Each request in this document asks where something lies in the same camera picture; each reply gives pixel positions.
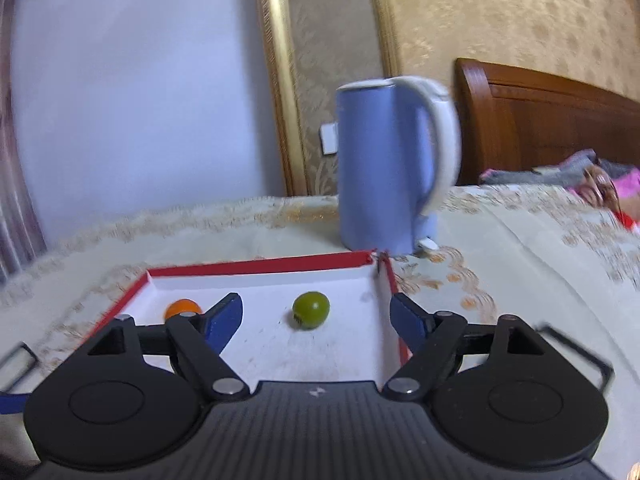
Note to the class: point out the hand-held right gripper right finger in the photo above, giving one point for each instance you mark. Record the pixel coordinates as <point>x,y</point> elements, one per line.
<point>405,316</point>

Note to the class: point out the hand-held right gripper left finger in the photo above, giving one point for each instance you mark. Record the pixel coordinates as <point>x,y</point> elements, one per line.
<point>225,317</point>

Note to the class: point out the red box with white inside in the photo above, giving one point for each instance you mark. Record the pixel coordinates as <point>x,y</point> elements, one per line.
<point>280,355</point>

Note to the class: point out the orange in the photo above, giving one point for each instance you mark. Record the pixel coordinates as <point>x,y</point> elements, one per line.
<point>182,307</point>

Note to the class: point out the green tomato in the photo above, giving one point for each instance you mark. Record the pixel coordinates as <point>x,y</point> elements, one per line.
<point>310,310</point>

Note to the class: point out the embroidered cream tablecloth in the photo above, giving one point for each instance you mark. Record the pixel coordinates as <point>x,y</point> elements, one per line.
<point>500,270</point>

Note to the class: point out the blue electric kettle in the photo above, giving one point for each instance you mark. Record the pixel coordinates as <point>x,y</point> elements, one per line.
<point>380,160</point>

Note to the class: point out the pile of clothes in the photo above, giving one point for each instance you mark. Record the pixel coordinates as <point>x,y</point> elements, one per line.
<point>575,175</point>

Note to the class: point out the wooden headboard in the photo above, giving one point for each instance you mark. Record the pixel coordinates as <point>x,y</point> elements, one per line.
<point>540,125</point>

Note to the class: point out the patterned curtain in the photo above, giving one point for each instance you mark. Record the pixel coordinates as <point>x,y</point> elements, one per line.
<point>15,185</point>

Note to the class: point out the white wall socket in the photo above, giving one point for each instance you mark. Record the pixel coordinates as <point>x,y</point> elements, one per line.
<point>329,138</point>

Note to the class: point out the gold wall panel frame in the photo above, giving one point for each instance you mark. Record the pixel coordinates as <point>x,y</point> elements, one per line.
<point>280,85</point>

